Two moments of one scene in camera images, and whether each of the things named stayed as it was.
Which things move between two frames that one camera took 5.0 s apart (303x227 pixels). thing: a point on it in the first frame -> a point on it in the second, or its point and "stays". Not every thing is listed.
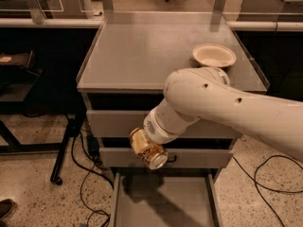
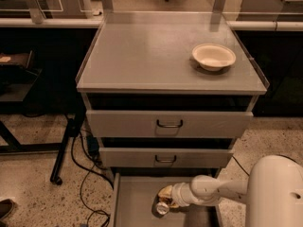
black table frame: x=62 y=148 stays
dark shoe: x=6 y=207 stays
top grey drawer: x=118 y=123 stays
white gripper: x=153 y=129 -> x=177 y=194
